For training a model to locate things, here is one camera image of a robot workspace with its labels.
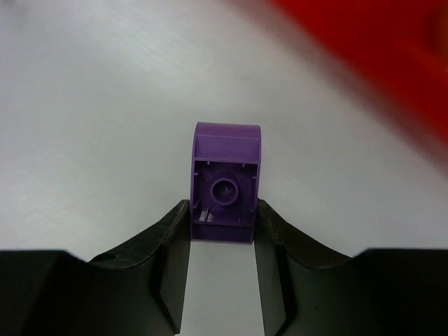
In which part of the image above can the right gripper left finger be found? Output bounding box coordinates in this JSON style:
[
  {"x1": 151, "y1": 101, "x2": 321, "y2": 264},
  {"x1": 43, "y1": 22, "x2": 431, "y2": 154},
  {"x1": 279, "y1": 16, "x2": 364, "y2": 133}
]
[{"x1": 1, "y1": 200, "x2": 190, "y2": 335}]

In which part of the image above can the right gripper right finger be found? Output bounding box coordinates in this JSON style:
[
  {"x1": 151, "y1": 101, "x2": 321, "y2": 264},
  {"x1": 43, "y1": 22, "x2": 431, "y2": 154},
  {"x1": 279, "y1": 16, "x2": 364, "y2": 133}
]
[{"x1": 254, "y1": 201, "x2": 447, "y2": 335}]

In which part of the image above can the purple curved lego brick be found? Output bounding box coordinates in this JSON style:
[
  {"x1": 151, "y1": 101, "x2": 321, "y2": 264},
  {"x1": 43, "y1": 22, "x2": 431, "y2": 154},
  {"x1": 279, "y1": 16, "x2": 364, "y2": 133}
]
[{"x1": 190, "y1": 122, "x2": 262, "y2": 243}]

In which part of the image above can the red divided sorting bin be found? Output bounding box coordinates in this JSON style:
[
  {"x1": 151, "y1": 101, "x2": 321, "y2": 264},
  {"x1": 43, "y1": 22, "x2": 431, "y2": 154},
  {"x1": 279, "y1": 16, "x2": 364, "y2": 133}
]
[{"x1": 274, "y1": 0, "x2": 447, "y2": 147}]

